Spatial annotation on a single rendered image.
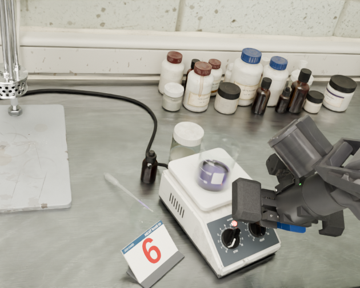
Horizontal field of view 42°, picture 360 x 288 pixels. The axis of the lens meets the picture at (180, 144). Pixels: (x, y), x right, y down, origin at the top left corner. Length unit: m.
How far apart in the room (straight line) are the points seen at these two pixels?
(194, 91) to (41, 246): 0.50
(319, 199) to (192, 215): 0.23
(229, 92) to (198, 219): 0.42
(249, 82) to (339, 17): 0.36
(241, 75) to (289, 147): 0.53
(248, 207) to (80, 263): 0.28
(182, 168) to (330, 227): 0.26
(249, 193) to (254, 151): 0.36
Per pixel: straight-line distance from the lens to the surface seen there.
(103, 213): 0.83
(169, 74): 1.10
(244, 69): 1.11
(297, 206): 0.66
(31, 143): 0.95
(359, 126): 1.23
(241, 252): 0.77
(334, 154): 0.60
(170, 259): 0.77
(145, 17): 1.15
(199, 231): 0.76
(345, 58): 1.37
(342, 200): 0.62
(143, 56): 1.15
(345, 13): 1.35
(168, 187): 0.81
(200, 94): 1.06
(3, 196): 0.85
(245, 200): 0.66
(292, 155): 0.61
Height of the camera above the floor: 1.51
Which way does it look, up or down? 38 degrees down
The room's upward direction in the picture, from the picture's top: 11 degrees clockwise
